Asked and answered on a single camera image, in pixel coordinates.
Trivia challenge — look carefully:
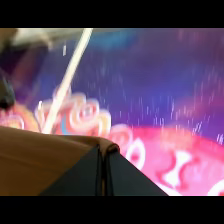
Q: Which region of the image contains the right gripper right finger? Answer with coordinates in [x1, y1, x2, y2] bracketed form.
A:
[105, 150, 168, 197]

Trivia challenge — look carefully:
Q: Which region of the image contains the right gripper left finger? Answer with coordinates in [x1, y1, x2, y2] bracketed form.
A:
[39, 144, 103, 197]

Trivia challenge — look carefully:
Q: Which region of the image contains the brown garment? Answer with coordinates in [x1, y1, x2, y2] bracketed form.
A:
[0, 125, 120, 197]

